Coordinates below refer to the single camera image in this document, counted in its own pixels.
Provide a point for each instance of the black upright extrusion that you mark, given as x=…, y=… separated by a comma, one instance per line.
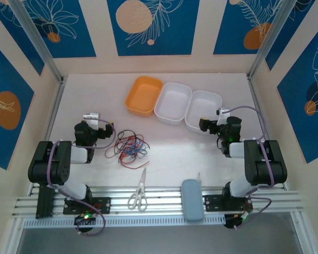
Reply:
x=43, y=203

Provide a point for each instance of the aluminium rail frame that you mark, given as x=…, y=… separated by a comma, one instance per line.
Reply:
x=164, y=198

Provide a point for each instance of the orange plastic bin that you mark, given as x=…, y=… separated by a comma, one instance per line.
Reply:
x=143, y=95

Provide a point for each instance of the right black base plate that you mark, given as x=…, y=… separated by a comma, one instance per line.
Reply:
x=214, y=203

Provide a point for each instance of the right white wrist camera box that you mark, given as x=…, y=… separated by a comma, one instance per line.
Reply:
x=222, y=113

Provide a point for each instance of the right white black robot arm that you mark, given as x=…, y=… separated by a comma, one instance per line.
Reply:
x=265, y=169

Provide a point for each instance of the aluminium corner post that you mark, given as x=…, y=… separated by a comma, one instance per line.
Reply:
x=273, y=37
x=34, y=37

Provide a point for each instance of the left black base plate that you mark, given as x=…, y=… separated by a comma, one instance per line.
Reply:
x=103, y=205

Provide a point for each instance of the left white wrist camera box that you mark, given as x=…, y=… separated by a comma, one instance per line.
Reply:
x=91, y=116

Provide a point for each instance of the grey-blue zip case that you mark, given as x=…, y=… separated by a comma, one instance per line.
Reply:
x=192, y=201

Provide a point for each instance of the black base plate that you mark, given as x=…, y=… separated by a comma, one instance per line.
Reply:
x=103, y=205
x=214, y=203

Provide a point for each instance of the white plastic bin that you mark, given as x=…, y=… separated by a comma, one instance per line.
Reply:
x=172, y=103
x=204, y=105

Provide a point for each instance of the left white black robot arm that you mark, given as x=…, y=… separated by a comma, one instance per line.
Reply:
x=42, y=164

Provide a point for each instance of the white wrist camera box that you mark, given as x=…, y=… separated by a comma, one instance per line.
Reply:
x=222, y=113
x=91, y=116

